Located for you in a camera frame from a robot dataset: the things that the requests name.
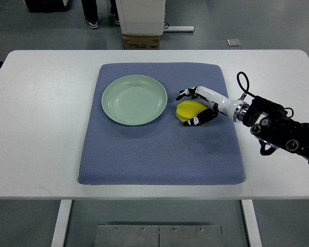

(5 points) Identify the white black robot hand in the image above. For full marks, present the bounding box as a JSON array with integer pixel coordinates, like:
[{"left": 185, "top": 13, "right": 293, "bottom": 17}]
[{"left": 176, "top": 86, "right": 249, "bottom": 126}]

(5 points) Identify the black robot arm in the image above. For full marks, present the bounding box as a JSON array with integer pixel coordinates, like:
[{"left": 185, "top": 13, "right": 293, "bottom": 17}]
[{"left": 236, "top": 72, "right": 309, "bottom": 164}]

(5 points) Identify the small grey floor plate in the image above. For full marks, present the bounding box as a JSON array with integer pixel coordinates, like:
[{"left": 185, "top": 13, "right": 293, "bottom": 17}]
[{"left": 227, "top": 39, "right": 241, "bottom": 47}]

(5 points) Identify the light green plate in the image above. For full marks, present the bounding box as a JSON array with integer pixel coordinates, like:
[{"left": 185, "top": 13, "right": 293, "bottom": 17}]
[{"left": 101, "top": 75, "right": 168, "bottom": 126}]

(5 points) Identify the blue quilted mat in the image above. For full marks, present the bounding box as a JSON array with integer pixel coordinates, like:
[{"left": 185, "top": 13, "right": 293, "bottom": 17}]
[{"left": 78, "top": 63, "right": 245, "bottom": 185}]

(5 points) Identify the white table leg right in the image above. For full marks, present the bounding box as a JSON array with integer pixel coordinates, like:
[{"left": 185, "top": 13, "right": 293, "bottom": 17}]
[{"left": 241, "top": 200, "right": 262, "bottom": 247}]

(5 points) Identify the white table leg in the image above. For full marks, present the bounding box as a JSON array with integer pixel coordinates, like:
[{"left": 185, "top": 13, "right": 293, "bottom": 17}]
[
  {"left": 51, "top": 200, "right": 72, "bottom": 247},
  {"left": 241, "top": 200, "right": 262, "bottom": 247}
]

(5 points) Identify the cardboard box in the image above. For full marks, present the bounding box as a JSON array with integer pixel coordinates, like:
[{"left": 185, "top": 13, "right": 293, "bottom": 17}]
[{"left": 123, "top": 34, "right": 160, "bottom": 50}]

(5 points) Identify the white cabinet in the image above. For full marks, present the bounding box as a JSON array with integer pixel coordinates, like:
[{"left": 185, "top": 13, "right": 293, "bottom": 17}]
[{"left": 116, "top": 0, "right": 165, "bottom": 36}]

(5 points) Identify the person's sneaker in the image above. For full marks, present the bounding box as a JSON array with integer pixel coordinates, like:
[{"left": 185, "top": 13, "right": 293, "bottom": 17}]
[{"left": 84, "top": 17, "right": 98, "bottom": 29}]

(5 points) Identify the person's dark trouser leg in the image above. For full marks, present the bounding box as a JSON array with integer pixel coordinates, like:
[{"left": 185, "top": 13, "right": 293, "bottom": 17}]
[{"left": 81, "top": 0, "right": 98, "bottom": 22}]

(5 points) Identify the white table leg left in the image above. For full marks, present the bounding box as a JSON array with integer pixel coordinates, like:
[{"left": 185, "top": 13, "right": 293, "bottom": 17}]
[{"left": 51, "top": 200, "right": 72, "bottom": 247}]

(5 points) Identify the black wheeled object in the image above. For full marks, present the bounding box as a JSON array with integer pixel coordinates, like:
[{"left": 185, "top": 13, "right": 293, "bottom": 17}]
[{"left": 24, "top": 0, "right": 70, "bottom": 13}]

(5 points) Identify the white floor rail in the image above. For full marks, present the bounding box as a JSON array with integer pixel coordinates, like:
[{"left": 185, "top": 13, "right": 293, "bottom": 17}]
[{"left": 163, "top": 26, "right": 195, "bottom": 32}]

